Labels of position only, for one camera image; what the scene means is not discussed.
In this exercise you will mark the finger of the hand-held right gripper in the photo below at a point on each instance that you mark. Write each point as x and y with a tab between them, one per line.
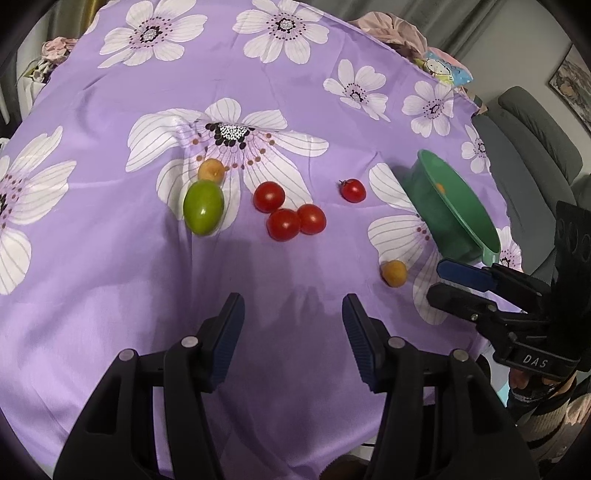
457	300
466	273

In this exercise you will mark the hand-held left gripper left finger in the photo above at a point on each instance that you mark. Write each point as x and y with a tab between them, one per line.
228	332

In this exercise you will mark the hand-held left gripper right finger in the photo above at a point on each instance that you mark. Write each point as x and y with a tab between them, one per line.
360	337

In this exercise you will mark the green plastic bowl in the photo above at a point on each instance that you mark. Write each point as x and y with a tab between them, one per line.
443	221

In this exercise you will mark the yellow apricot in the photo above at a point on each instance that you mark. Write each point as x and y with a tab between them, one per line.
394	273
211	170

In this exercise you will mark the red round tomato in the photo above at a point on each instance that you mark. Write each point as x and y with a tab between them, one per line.
282	225
313	219
268	197

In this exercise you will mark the green tomato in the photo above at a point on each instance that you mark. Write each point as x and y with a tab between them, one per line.
203	207

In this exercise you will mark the red tomato with stem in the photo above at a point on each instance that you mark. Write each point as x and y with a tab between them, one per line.
353	190

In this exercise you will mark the person's right forearm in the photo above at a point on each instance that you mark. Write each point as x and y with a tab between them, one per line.
549	424

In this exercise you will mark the person's right hand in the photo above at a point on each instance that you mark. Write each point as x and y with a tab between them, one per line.
519	379

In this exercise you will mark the purple floral cloth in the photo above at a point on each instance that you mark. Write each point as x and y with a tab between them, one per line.
138	286

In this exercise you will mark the grey sofa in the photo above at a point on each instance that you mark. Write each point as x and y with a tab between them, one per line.
531	138

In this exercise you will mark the grey curtain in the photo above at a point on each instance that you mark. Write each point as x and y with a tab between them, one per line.
485	23

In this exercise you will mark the pink crumpled cloth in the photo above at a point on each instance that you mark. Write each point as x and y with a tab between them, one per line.
392	27

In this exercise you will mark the floral cloth bundle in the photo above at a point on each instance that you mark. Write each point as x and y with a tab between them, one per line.
57	48

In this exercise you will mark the framed wall picture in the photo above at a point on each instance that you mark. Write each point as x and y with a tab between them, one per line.
572	83

